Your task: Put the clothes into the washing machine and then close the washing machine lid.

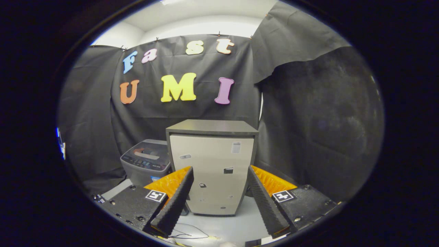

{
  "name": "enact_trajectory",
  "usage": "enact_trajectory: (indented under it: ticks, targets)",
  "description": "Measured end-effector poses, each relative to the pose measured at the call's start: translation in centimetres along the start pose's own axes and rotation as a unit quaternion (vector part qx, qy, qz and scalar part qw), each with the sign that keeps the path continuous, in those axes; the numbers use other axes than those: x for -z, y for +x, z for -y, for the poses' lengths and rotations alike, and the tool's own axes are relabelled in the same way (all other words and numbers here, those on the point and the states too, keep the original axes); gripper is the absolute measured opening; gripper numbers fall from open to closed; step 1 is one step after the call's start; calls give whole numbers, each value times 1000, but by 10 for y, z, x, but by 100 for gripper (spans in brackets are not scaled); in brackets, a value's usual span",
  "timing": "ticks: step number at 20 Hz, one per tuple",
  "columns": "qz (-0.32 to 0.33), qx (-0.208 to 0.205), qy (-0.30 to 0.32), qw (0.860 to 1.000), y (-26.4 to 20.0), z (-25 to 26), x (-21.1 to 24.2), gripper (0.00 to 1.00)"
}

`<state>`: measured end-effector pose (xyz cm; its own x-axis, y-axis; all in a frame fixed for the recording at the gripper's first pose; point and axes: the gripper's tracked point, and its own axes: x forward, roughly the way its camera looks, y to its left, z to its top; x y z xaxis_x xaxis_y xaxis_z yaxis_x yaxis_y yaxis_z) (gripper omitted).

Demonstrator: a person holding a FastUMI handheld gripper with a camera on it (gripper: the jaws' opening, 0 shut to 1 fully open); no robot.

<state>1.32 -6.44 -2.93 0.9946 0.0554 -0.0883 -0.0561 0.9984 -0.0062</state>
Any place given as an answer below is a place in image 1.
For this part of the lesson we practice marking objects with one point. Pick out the grey washing machine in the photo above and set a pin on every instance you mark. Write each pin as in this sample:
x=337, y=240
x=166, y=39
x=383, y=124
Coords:
x=137, y=173

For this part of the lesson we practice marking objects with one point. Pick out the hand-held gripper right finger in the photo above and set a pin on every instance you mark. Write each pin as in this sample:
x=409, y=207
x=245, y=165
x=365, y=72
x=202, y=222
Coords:
x=264, y=204

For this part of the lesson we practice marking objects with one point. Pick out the beige cabinet with dark top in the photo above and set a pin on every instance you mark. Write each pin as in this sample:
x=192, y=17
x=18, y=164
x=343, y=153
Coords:
x=212, y=164

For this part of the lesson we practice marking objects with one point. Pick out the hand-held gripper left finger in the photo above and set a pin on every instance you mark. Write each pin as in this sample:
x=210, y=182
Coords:
x=175, y=202

